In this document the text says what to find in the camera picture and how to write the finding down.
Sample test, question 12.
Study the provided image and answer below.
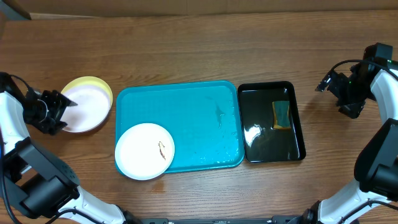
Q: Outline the teal plastic tray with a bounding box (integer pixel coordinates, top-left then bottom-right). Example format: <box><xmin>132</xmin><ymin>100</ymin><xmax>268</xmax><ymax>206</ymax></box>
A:
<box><xmin>115</xmin><ymin>80</ymin><xmax>244</xmax><ymax>174</ymax></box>

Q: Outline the brown food smear lower plate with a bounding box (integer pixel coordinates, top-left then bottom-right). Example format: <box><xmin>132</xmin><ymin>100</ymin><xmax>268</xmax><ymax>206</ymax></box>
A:
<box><xmin>158</xmin><ymin>141</ymin><xmax>166</xmax><ymax>160</ymax></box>

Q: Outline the yellow-rimmed plate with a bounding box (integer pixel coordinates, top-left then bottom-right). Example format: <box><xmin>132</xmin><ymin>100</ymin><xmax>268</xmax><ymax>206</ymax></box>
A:
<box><xmin>60</xmin><ymin>76</ymin><xmax>114</xmax><ymax>125</ymax></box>

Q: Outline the black water tray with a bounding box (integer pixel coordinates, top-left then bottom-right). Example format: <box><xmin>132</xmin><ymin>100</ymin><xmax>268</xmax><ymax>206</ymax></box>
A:
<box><xmin>238</xmin><ymin>81</ymin><xmax>306</xmax><ymax>163</ymax></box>

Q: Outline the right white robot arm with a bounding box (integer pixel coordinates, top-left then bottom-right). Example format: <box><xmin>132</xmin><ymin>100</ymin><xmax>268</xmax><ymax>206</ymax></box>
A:
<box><xmin>289</xmin><ymin>60</ymin><xmax>397</xmax><ymax>223</ymax></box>

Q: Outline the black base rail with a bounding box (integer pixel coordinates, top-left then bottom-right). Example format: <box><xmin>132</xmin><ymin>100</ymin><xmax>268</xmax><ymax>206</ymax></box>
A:
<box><xmin>141</xmin><ymin>215</ymin><xmax>302</xmax><ymax>224</ymax></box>

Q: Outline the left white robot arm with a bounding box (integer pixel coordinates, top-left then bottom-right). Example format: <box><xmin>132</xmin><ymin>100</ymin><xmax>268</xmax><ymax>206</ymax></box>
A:
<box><xmin>1</xmin><ymin>72</ymin><xmax>140</xmax><ymax>224</ymax></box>

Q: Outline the white plate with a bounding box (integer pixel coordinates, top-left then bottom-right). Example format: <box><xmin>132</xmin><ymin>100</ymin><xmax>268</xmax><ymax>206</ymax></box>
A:
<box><xmin>114</xmin><ymin>123</ymin><xmax>175</xmax><ymax>180</ymax></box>
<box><xmin>60</xmin><ymin>85</ymin><xmax>111</xmax><ymax>133</ymax></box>

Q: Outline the yellow sponge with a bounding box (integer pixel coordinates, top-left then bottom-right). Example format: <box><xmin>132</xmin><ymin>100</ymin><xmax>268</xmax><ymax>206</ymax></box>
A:
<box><xmin>272</xmin><ymin>101</ymin><xmax>291</xmax><ymax>129</ymax></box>

